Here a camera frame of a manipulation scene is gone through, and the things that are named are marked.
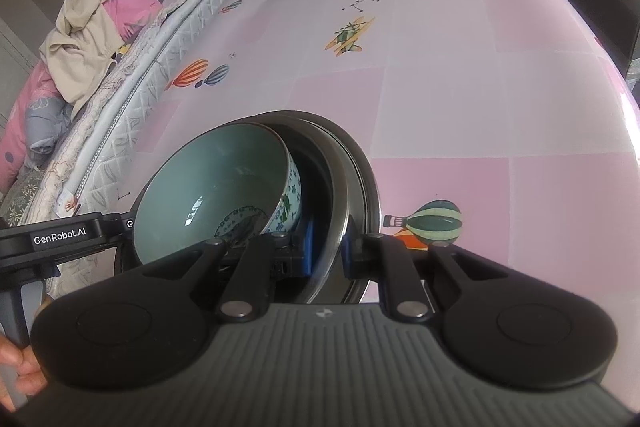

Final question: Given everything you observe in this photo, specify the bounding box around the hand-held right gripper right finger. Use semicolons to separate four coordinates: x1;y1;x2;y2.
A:
341;216;509;323

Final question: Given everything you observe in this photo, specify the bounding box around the pile of clothes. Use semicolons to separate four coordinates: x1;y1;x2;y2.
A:
0;0;167;190

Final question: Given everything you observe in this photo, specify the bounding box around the teal floral ceramic bowl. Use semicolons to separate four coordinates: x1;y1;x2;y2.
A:
132;121;304;266

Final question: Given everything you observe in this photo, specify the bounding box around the beige cloth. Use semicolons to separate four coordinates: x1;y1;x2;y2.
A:
39;0;127;106

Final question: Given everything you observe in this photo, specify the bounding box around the white quilted mattress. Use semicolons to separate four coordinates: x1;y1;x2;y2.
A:
0;0;292;229

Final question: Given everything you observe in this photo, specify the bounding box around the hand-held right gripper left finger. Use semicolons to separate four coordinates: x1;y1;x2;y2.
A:
142;219;316;325

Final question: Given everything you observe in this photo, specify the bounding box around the person's left hand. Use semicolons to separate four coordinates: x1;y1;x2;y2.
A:
0;335;49;409

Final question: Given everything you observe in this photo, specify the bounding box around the pink printed tablecloth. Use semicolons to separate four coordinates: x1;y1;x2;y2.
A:
75;0;640;308

